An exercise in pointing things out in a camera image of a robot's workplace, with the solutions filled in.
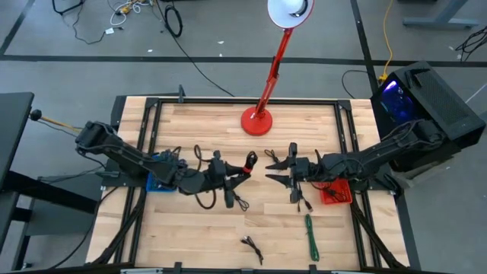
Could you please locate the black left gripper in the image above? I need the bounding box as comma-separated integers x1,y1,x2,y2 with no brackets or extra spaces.
205,151,252,209

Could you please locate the blue plastic basket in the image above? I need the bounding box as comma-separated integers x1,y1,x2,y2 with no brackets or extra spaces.
145,153,180,193

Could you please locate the yellow stick black knob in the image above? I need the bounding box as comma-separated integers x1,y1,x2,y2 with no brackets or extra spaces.
29,109,79,133

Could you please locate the black cable with red strap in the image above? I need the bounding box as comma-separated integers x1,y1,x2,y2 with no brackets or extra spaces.
243,151,259,175

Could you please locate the black desk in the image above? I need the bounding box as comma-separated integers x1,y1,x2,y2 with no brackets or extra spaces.
0,91,100,272

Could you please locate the purple braided USB cable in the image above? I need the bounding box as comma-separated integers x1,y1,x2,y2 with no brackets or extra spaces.
158,149,188,169

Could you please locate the black USB cable bundle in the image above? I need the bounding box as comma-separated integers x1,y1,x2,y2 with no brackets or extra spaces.
240,235,265,266

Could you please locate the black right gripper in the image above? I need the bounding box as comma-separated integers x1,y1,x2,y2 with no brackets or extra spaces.
265,142,320,204

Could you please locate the black cable with white tag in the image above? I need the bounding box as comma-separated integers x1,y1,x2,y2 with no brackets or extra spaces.
51,0,115,46

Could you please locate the red plastic basket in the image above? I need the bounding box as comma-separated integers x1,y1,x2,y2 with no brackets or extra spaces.
318,177,354,206

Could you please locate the yellow floor cable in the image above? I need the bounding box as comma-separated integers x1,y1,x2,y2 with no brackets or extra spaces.
381,0,396,81

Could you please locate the black coiled floor cable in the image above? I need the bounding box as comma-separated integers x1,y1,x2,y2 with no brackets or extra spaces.
154,0,236,97

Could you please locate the black aluminium table frame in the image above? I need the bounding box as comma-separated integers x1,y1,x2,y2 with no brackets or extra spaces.
91,95,408,272

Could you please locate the grey table base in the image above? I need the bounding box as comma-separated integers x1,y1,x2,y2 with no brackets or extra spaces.
402,0,481,30

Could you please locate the black computer tower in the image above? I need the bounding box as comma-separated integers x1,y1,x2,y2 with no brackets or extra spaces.
369,60,487,172

